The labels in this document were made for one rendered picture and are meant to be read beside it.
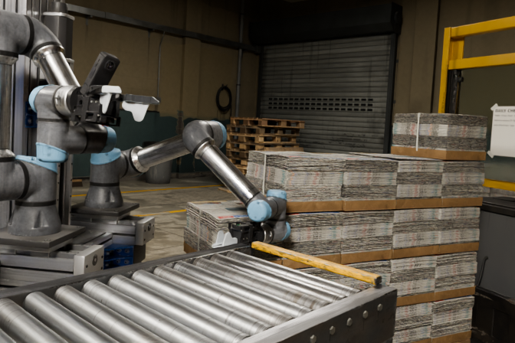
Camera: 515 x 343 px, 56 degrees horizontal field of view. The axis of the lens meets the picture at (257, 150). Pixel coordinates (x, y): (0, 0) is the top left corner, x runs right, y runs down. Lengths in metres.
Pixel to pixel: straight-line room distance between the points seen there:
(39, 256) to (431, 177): 1.71
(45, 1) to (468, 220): 2.14
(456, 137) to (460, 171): 0.17
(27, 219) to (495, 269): 2.55
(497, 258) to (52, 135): 2.59
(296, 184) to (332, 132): 8.01
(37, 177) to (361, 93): 8.48
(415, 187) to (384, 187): 0.19
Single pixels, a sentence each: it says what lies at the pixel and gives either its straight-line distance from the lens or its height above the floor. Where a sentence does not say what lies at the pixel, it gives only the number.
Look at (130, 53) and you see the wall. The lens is 9.37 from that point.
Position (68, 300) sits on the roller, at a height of 0.79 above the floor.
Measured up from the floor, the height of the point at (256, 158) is 1.03.
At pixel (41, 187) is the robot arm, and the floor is 0.96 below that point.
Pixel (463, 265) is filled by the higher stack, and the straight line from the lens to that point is 2.71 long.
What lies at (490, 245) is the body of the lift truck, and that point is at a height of 0.55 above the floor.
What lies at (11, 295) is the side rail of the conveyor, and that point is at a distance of 1.17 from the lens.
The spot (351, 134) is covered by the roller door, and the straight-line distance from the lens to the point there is 9.74.
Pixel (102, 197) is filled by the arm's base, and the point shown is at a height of 0.86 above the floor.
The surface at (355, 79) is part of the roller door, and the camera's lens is 9.75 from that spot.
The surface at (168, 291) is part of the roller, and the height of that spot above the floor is 0.79.
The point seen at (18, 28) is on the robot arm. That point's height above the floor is 1.41.
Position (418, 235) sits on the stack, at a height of 0.71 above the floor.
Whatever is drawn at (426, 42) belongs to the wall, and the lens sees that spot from 9.16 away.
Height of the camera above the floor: 1.18
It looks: 3 degrees down
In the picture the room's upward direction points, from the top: 3 degrees clockwise
